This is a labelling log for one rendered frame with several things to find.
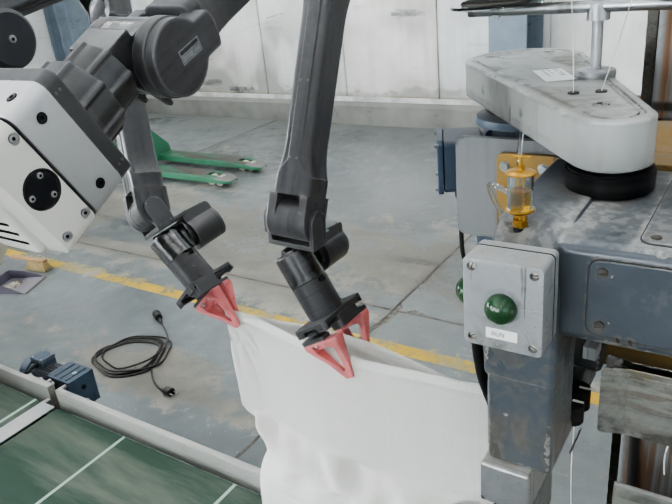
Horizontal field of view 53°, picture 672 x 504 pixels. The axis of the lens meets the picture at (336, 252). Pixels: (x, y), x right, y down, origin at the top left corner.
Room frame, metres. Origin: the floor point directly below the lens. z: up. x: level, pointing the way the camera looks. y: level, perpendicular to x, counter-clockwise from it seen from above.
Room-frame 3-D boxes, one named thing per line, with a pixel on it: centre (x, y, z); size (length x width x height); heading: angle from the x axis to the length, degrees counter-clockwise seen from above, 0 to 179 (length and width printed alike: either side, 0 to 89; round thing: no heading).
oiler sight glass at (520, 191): (0.61, -0.18, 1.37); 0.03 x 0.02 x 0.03; 55
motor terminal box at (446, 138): (1.09, -0.22, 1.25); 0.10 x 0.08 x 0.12; 170
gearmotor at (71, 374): (2.00, 1.01, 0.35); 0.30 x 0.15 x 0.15; 55
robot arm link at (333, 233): (0.96, 0.04, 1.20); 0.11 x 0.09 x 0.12; 146
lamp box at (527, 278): (0.56, -0.16, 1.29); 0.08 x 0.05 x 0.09; 55
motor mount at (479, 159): (0.96, -0.33, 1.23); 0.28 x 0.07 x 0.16; 55
